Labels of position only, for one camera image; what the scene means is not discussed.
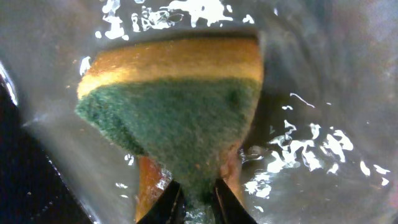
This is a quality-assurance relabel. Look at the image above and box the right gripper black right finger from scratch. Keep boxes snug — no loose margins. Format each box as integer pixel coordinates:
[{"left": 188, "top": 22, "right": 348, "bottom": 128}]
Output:
[{"left": 211, "top": 179, "right": 257, "bottom": 224}]

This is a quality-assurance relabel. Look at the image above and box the black water tray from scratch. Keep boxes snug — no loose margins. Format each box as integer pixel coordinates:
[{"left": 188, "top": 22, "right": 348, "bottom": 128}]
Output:
[{"left": 1, "top": 1, "right": 397, "bottom": 223}]

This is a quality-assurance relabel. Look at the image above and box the yellow green scrub sponge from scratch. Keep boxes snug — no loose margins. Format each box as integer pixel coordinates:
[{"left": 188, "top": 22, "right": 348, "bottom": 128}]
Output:
[{"left": 75, "top": 37, "right": 264, "bottom": 223}]

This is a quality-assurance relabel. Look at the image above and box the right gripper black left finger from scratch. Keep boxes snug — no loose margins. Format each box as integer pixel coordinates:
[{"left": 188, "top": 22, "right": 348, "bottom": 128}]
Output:
[{"left": 137, "top": 180, "right": 186, "bottom": 224}]

